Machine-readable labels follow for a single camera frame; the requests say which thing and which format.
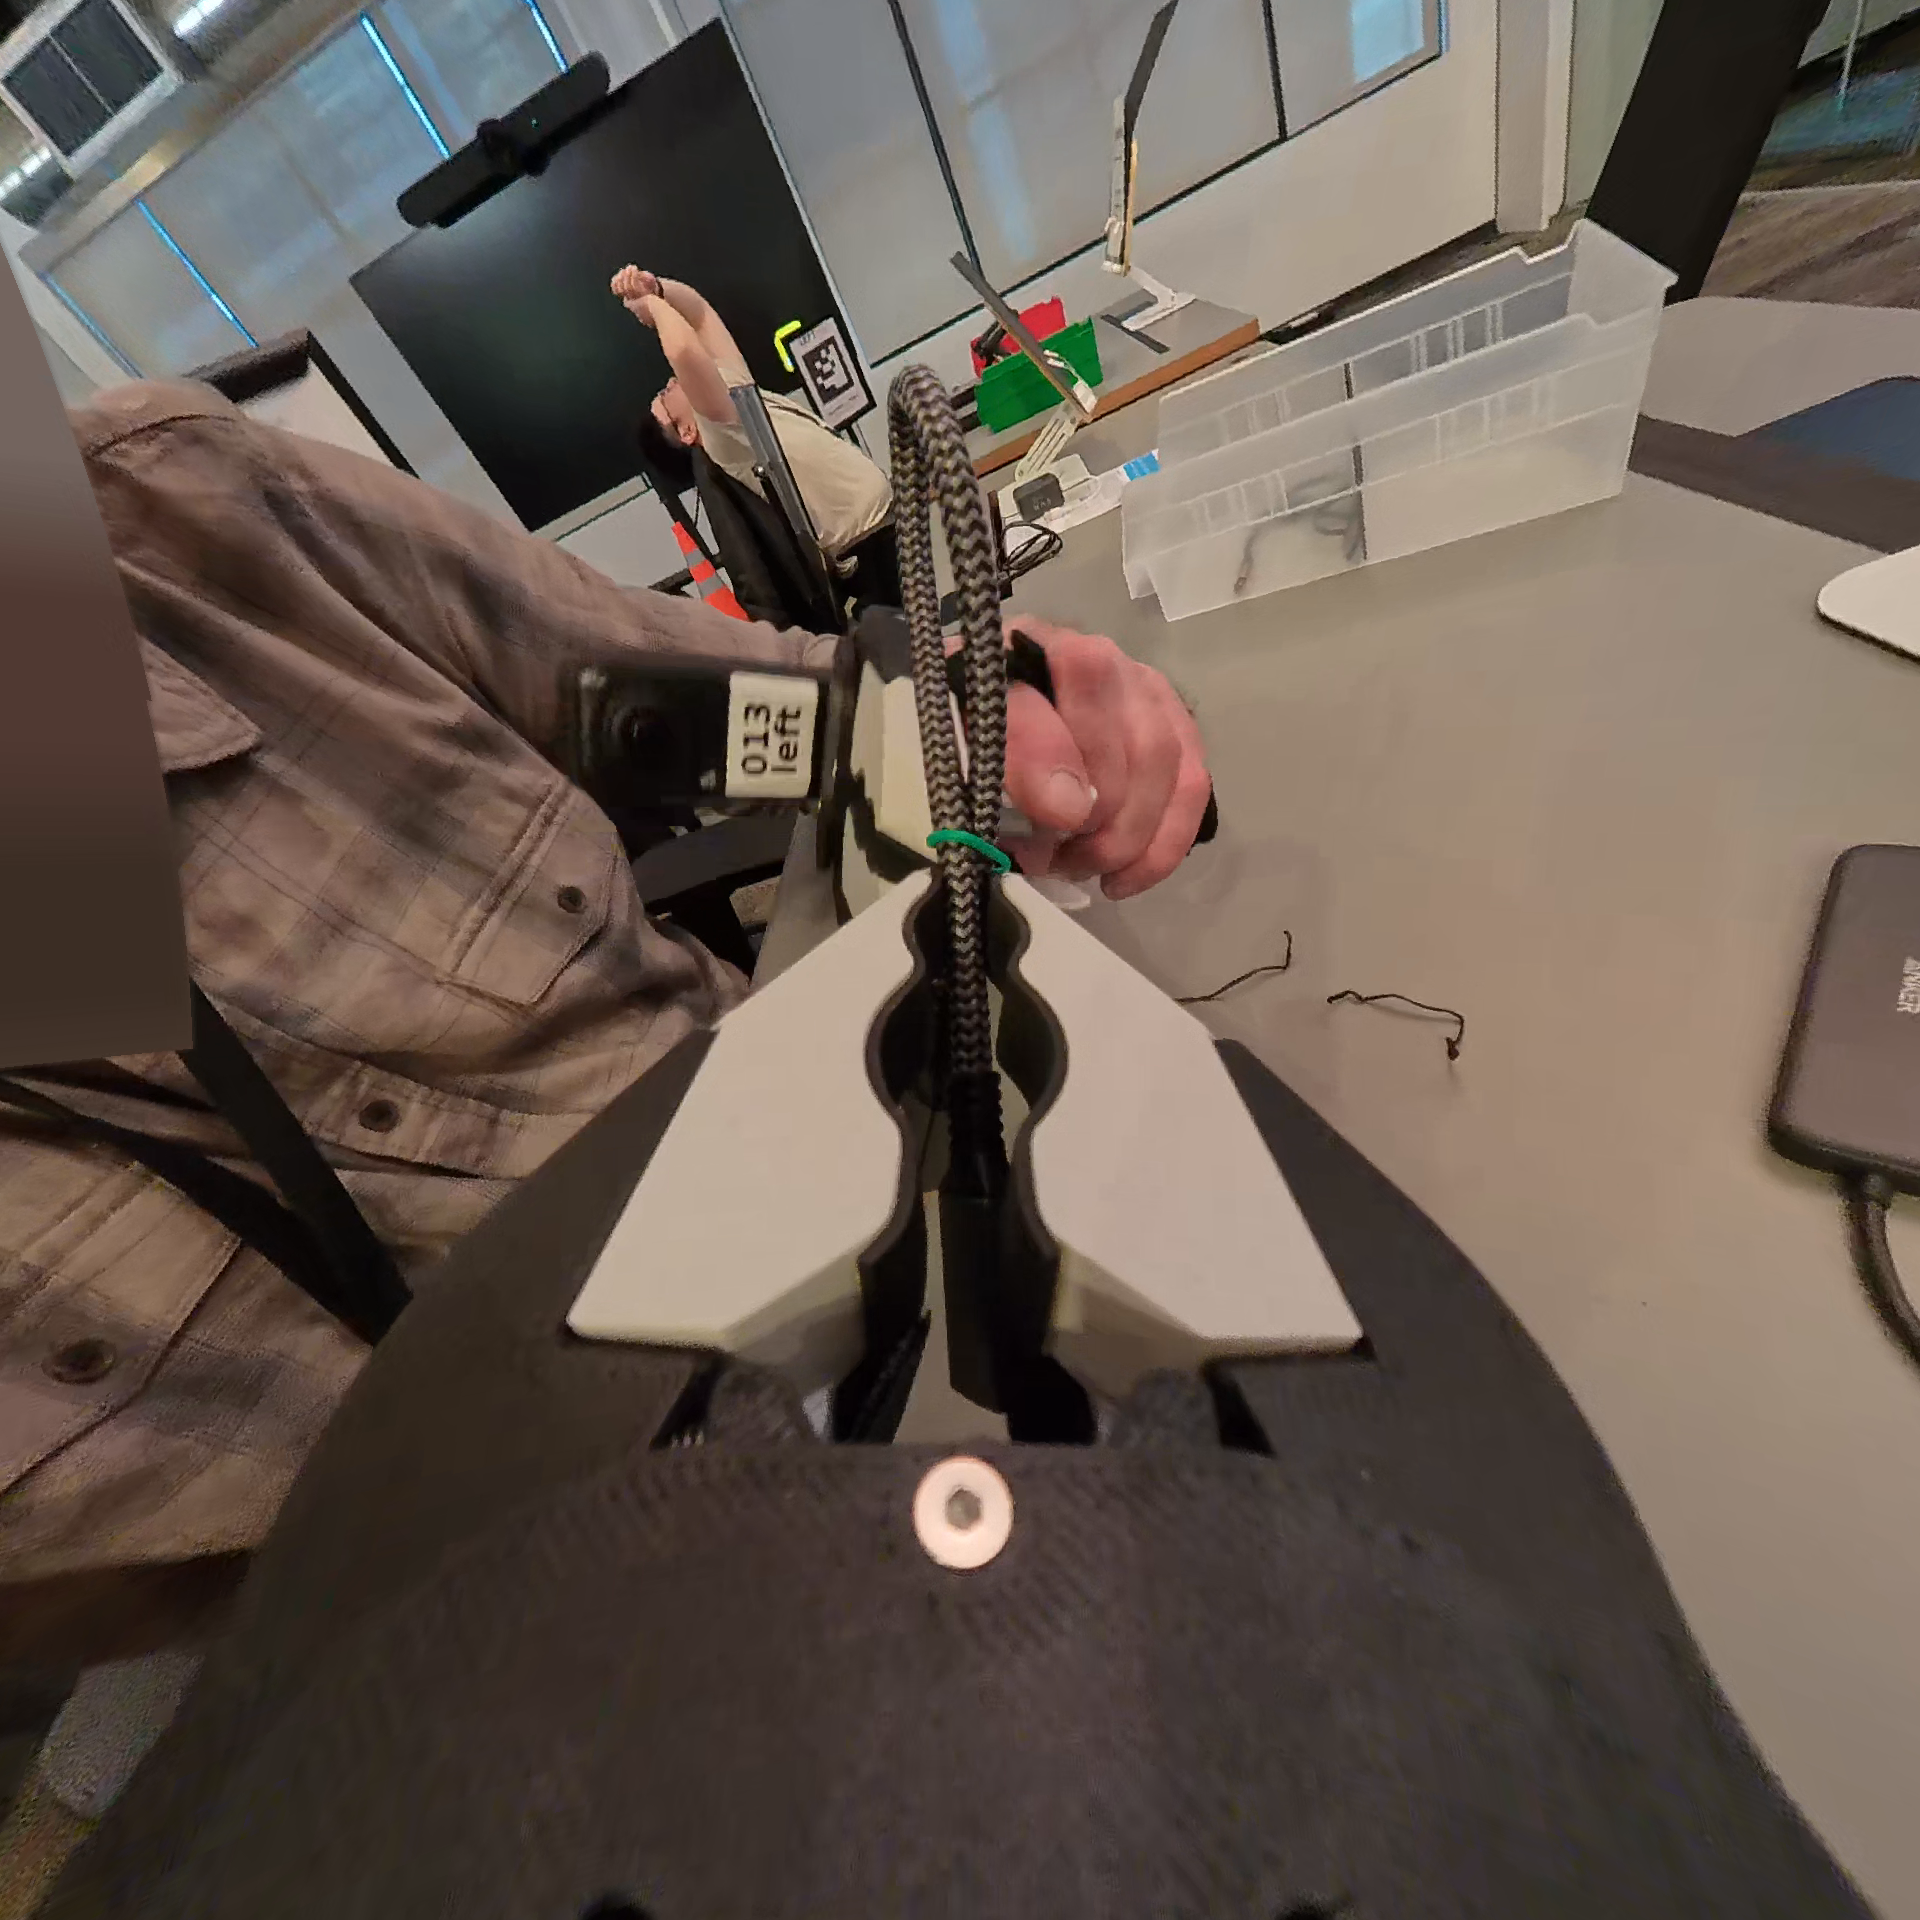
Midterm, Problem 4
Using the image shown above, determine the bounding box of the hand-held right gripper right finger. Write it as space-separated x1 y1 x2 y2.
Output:
1002 871 1368 1407

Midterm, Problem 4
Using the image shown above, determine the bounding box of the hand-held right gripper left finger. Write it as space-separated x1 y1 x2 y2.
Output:
564 871 920 1412

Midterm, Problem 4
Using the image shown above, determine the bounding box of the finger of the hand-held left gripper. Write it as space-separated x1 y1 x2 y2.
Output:
750 816 919 1008

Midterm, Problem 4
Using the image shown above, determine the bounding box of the braided usb cable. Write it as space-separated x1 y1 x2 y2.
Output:
883 364 1039 1442

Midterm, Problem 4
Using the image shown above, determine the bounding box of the white object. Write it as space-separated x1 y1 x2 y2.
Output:
1769 845 1920 1191

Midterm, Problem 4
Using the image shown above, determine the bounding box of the clear plastic storage bin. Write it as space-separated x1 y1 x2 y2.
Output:
1116 217 1681 627

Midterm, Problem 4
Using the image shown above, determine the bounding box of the person's left forearm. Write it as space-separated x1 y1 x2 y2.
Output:
77 377 879 903

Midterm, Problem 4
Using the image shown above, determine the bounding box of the person's left hand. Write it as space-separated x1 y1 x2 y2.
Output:
991 616 1221 903

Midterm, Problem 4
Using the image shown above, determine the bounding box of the orange traffic cone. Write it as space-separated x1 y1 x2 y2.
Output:
665 509 750 627

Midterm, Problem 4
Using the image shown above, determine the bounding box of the black office chair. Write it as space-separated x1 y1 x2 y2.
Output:
631 384 902 639

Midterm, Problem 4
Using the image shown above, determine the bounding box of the person's plaid shirt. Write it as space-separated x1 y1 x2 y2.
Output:
0 796 818 1592

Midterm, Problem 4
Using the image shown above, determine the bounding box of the green plastic object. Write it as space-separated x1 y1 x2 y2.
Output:
972 312 1111 434

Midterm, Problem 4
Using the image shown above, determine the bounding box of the thin black wire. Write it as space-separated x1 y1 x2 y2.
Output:
1324 982 1476 1063
1175 929 1302 1010

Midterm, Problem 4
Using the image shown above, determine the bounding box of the large black wall screen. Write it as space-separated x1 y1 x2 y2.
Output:
348 16 891 541

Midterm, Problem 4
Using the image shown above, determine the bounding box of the black shoulder strap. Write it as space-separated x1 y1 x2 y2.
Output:
0 984 415 1351

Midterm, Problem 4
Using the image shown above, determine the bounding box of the thin dark hub cable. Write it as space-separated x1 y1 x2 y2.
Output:
1853 1175 1920 1359

